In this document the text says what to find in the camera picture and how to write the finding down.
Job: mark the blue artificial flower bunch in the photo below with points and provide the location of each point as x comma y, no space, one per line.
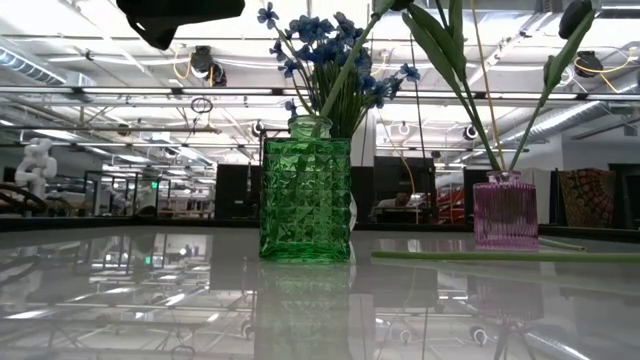
267,15
310,27

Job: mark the black artificial tulip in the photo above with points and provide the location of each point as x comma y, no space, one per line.
437,52
575,17

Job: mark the pink ribbed glass vase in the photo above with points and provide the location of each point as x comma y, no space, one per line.
505,215

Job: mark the green cut-glass vase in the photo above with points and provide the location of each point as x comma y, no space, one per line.
305,200

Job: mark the clear glass vase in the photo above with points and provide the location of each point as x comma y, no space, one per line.
353,212

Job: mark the black ceiling device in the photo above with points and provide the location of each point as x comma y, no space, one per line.
202,60

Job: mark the black cabinet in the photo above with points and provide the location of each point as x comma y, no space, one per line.
235,192

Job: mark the white robot figure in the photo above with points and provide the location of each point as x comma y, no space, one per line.
37,160

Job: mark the person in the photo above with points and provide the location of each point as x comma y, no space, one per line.
400,199

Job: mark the patterned hanging cloth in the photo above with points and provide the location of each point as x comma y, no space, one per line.
585,195

